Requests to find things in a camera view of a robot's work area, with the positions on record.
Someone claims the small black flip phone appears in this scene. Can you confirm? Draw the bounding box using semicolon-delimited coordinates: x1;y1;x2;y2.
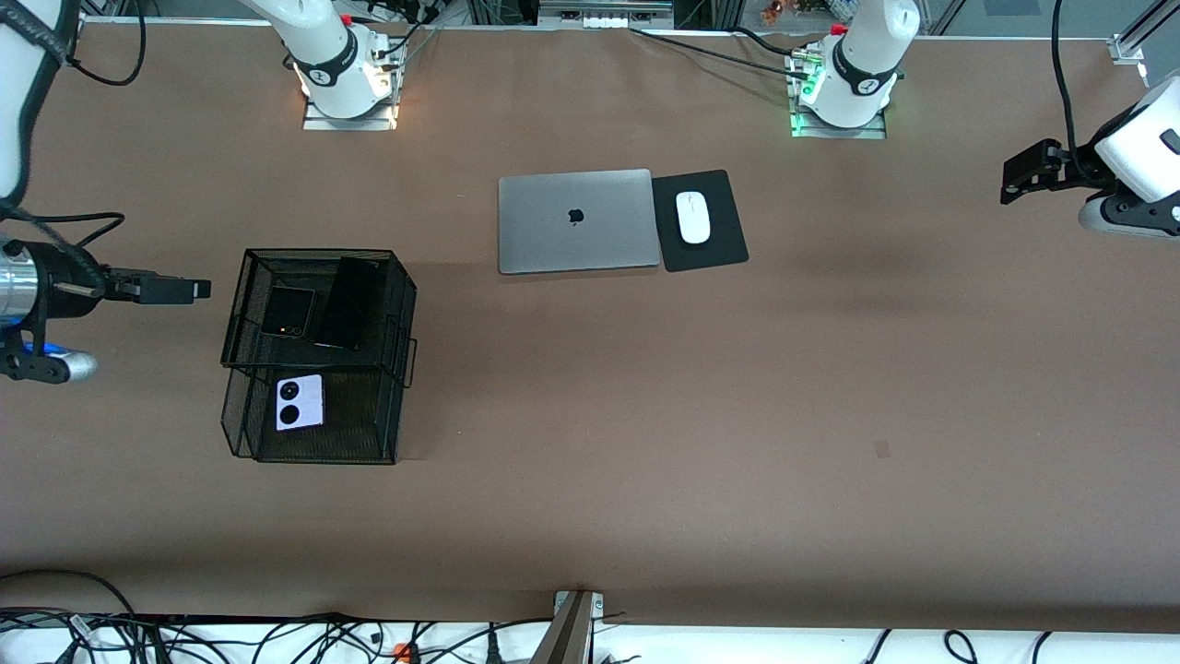
260;285;317;340

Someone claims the long black smartphone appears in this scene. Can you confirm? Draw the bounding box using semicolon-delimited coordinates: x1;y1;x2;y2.
312;255;385;352

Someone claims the lilac flip phone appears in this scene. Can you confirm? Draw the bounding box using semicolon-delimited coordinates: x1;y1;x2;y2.
275;373;326;433

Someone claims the black mouse pad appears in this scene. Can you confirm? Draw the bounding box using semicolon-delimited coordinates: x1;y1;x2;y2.
651;169;749;274

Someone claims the white computer mouse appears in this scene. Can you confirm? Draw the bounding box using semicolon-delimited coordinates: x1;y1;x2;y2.
676;191;712;245

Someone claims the silver closed laptop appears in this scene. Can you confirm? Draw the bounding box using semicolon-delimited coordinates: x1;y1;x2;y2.
498;168;663;276

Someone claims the grey power strip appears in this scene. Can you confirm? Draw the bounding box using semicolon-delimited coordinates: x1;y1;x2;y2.
537;0;676;29

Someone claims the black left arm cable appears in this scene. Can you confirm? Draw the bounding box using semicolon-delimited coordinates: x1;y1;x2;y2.
1051;0;1103;181

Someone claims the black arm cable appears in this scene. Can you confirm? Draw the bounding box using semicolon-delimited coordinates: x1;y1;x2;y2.
0;0;148;278
1051;0;1103;181

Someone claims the aluminium frame profile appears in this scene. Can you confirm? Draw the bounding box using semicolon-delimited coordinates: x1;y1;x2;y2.
1109;0;1180;65

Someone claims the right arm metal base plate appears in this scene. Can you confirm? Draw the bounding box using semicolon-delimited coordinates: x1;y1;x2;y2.
302;90;399;132

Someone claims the black wire mesh basket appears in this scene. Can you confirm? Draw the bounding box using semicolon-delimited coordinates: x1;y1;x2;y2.
219;247;419;465

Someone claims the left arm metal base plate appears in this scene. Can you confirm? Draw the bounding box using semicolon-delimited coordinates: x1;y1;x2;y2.
791;109;889;141

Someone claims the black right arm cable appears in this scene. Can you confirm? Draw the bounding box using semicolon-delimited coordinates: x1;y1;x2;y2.
0;0;148;278

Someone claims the thick black looped cable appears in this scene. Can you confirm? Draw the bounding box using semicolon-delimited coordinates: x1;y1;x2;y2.
0;569;139;664

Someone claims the short black table cable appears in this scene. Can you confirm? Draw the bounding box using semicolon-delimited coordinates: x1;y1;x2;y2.
733;26;803;56

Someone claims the long black table cable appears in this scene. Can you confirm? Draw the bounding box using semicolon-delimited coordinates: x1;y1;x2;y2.
629;27;805;77

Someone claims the grey metal camera bracket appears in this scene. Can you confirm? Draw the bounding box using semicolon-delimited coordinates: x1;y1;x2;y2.
528;589;607;664

